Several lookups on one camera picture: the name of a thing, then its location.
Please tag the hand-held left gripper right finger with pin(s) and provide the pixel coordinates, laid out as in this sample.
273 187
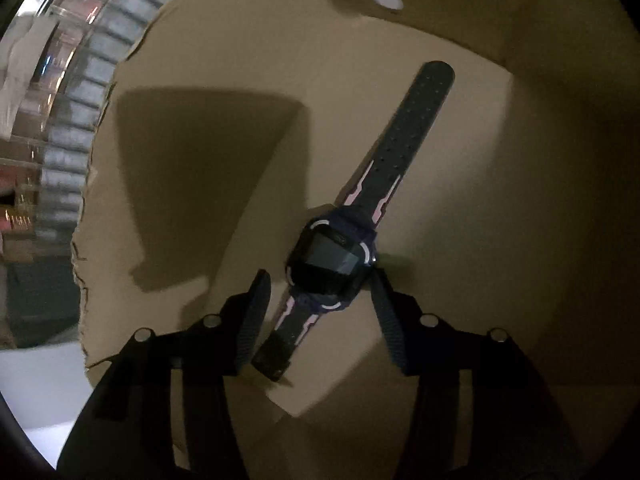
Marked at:
390 330

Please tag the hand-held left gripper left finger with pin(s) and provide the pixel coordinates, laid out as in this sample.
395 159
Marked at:
250 325

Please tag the dark blue smart watch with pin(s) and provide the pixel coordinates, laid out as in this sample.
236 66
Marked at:
330 255

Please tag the large cardboard box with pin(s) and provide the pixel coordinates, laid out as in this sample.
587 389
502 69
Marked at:
475 185

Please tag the metal balcony railing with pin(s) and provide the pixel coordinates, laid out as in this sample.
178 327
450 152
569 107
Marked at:
70 160

